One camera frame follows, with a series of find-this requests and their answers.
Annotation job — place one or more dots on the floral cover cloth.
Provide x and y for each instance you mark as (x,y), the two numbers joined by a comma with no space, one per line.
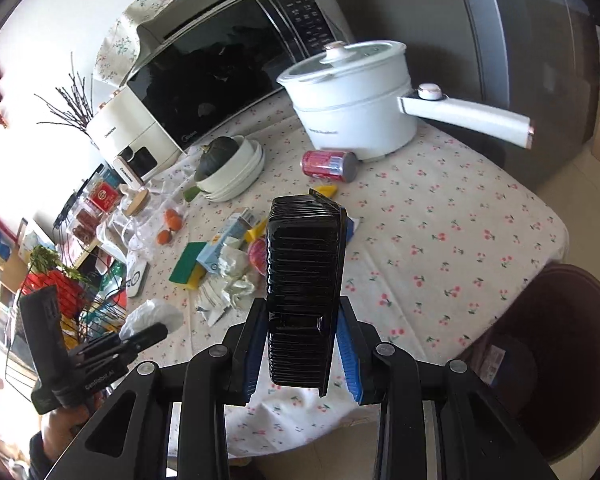
(125,35)

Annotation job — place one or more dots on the white plate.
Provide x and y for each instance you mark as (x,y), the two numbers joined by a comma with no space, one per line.
(261,169)
(254,157)
(259,162)

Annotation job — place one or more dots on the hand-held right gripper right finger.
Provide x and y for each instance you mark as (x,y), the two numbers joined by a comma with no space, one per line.
(351,365)

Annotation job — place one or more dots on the brown round stool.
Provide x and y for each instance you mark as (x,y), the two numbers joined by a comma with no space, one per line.
(570,320)

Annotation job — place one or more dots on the red drink can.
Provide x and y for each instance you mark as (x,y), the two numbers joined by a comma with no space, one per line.
(325,162)

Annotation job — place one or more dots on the blue white wrapper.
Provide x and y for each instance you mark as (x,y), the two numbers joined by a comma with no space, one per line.
(349,232)

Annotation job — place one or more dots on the large yellow snack packet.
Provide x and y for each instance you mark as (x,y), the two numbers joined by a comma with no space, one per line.
(326,191)

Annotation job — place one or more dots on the small torn yellow packet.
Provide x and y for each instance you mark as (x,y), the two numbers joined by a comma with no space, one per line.
(256,235)

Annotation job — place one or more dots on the green leafy plant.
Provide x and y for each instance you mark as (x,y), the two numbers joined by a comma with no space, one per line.
(50,260)

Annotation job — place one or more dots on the crumpled white tissue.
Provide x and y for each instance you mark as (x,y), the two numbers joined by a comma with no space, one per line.
(240,292)
(232,262)

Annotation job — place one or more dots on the white countertop appliance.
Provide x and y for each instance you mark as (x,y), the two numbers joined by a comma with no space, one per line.
(130,125)

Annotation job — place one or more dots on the grey refrigerator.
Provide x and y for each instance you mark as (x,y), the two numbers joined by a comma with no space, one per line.
(455,35)

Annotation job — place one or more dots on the glass jar with wooden lid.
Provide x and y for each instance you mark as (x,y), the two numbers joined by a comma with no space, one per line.
(140,202)

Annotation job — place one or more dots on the small orange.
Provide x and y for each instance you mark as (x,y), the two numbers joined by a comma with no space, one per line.
(170,215)
(165,236)
(176,224)

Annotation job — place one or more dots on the white power strip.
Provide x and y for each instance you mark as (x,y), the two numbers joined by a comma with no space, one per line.
(136,277)

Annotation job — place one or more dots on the white torn wrapper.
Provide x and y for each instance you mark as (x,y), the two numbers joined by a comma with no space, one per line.
(214,305)

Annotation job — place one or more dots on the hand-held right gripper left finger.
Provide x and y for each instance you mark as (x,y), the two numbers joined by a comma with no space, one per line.
(247,360)

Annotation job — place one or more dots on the red tea tin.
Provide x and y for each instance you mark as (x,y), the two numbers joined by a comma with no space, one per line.
(102,196)

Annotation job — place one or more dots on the person's left hand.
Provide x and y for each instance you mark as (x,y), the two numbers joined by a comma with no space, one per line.
(60,430)

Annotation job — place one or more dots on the dry bare branches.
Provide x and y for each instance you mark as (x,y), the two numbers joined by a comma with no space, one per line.
(75,105)

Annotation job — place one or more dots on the white electric pot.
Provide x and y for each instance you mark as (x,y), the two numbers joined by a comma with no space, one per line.
(350,115)

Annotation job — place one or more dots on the black ribbed plastic tray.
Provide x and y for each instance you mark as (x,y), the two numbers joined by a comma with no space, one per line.
(305,260)

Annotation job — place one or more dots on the pink wrapper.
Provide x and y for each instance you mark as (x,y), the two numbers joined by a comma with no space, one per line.
(257,257)

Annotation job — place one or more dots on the cherry print tablecloth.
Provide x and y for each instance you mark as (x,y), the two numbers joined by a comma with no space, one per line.
(430,220)

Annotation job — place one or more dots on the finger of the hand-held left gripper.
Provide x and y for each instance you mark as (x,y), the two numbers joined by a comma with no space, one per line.
(105,351)
(150,333)

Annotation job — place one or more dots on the light blue milk carton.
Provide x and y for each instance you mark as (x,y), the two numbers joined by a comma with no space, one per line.
(212,257)

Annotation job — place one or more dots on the green yellow sponge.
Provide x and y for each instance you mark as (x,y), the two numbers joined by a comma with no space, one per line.
(187,260)

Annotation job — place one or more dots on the black microwave oven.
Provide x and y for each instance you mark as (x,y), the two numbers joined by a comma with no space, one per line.
(220,75)

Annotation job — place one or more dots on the dark green pumpkin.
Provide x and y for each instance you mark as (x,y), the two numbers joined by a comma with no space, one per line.
(215,157)

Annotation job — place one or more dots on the jar of red dried fruit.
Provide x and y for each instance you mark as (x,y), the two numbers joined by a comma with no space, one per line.
(86,222)

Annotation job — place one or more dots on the white plastic bag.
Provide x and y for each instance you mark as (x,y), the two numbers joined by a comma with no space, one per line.
(152,312)

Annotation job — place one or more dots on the clear plastic bag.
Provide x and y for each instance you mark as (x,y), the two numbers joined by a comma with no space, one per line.
(145,237)

